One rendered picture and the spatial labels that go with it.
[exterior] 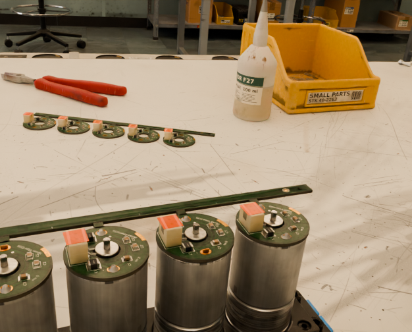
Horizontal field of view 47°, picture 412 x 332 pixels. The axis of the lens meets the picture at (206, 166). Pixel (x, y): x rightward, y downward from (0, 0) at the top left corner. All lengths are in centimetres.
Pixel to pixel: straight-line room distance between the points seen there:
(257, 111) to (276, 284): 26
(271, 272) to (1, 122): 29
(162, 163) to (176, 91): 16
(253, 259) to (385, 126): 31
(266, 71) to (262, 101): 3
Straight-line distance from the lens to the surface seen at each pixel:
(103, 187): 30
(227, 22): 431
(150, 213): 16
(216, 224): 16
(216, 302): 16
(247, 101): 41
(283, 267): 16
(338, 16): 481
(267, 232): 15
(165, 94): 47
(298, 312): 19
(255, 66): 40
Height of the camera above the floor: 90
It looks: 27 degrees down
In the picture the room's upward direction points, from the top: 5 degrees clockwise
